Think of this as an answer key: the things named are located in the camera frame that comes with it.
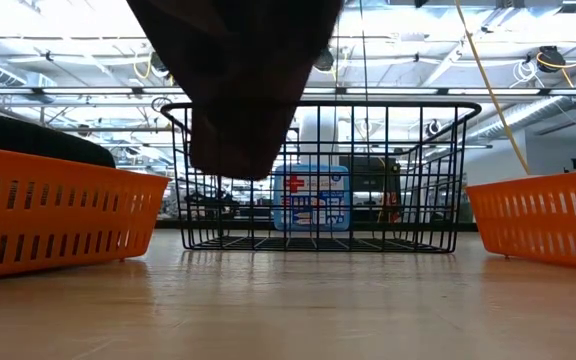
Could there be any maroon cloth bag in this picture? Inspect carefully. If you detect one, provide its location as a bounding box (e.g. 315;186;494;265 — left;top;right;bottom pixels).
126;0;345;182

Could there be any black bandage roll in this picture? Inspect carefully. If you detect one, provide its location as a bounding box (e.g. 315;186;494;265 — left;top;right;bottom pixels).
0;108;118;169

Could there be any blue first aid kit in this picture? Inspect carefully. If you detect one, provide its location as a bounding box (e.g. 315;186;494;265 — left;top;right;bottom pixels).
272;164;352;233

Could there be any white building column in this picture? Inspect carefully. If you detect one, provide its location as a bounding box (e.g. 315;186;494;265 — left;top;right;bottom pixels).
295;107;339;166

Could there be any orange plastic slotted basket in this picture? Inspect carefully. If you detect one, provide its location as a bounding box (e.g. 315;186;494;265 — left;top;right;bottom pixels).
0;143;172;281
465;167;576;273

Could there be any black wire basket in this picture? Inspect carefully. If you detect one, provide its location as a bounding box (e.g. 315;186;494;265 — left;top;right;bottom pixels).
160;101;483;255

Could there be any yellow hanging cable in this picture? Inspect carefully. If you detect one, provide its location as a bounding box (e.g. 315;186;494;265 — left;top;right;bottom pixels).
453;0;532;177

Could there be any silver ventilation duct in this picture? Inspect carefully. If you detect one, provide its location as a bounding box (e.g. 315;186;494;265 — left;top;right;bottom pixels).
467;94;576;144

